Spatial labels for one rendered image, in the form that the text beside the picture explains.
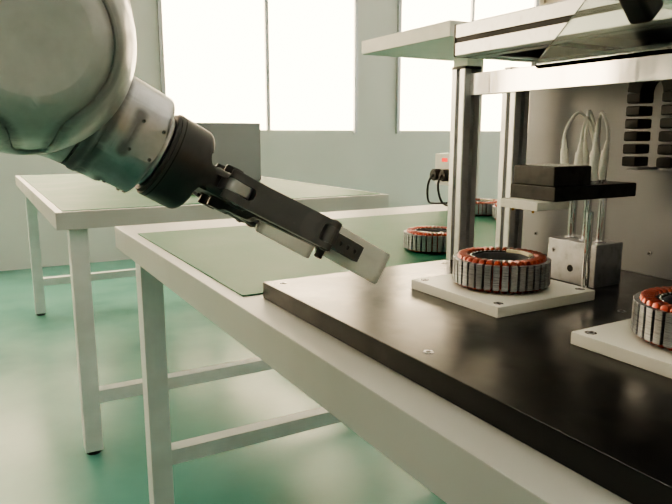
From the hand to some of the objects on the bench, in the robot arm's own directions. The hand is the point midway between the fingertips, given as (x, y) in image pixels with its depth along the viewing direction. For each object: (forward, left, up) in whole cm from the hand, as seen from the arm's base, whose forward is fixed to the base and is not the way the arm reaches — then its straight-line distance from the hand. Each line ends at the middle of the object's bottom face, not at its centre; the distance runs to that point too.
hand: (336, 252), depth 63 cm
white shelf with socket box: (+57, +96, -14) cm, 113 cm away
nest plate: (+21, +6, -9) cm, 23 cm away
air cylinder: (+35, +9, -10) cm, 38 cm away
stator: (+21, +5, -7) cm, 23 cm away
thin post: (+30, +2, -9) cm, 31 cm away
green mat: (+30, +62, -12) cm, 70 cm away
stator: (+30, +45, -11) cm, 56 cm away
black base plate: (+25, -6, -11) cm, 28 cm away
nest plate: (+27, -18, -9) cm, 34 cm away
